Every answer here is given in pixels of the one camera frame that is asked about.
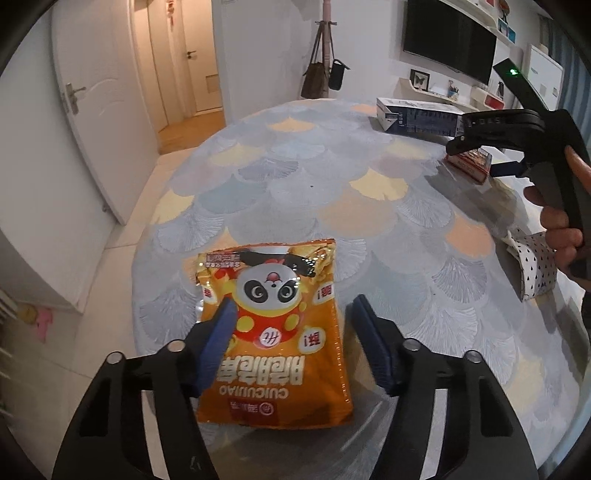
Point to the small blue box shelf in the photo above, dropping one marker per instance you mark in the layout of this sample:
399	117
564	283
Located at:
507	28

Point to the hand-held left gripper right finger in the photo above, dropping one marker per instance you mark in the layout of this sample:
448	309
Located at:
374	346

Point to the framed butterfly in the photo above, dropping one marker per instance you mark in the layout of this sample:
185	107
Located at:
420	81

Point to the patterned grey tablecloth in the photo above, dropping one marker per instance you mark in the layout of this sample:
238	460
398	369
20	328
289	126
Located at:
323	184

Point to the red hanging ornament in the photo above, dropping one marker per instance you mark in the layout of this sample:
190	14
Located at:
171	7

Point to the short curved white shelf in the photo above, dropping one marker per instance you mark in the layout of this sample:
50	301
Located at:
434	94

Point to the black shoulder bag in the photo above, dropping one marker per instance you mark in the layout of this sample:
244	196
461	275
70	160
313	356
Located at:
337	74

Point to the pink tree coat rack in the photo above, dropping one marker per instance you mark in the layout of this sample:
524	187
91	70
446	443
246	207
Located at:
328	41

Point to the orange panda snack bag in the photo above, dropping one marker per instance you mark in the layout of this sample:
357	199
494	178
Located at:
277	286

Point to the brown tote bag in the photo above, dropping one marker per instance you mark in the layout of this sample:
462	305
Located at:
314	81

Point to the white open door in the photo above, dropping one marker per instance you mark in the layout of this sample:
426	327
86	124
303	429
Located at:
106	129

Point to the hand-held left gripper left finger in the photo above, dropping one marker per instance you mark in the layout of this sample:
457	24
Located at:
217	341

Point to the white standing air conditioner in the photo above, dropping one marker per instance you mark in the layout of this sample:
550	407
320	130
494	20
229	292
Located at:
549	69

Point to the white cabinet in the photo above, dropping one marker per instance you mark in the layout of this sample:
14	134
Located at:
37	272

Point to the pink floor toy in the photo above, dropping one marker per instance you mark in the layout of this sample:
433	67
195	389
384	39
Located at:
45	323

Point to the long curved white shelf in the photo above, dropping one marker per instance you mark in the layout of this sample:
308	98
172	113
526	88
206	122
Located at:
485	14

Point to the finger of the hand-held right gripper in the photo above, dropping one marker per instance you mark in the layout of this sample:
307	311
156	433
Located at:
498	131
508	169

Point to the black wall television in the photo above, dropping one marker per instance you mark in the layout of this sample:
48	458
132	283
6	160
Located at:
448	37

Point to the cream hallway door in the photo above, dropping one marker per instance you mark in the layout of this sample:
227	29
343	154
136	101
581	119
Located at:
159	60

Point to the white red drawer box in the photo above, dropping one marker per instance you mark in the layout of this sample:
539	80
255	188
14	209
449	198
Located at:
485	97

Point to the blue curtain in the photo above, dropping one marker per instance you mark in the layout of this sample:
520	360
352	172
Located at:
561	37

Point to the white polka dot paper box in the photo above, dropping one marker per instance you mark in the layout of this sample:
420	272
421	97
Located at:
535	267

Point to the small red box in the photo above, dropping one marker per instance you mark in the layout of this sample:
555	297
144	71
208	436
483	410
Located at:
471	164

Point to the person's right hand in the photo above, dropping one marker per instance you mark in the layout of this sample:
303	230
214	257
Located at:
561	240

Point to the white blue carton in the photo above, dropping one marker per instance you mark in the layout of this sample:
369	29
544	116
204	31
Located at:
415	117

